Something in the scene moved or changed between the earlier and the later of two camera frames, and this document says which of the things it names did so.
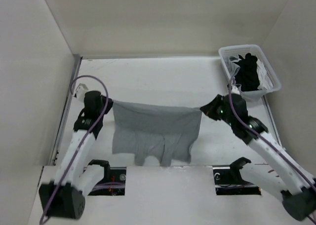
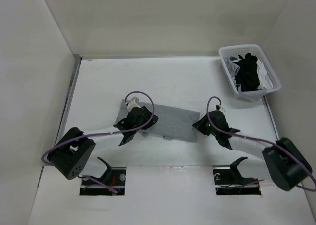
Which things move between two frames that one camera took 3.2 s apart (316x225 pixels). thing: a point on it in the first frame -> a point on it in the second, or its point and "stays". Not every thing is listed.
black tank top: (247, 76) stays
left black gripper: (110, 103) -> (147, 115)
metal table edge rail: (77, 61) stays
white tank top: (265, 82) stays
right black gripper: (209, 109) -> (200, 125)
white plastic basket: (225, 52) stays
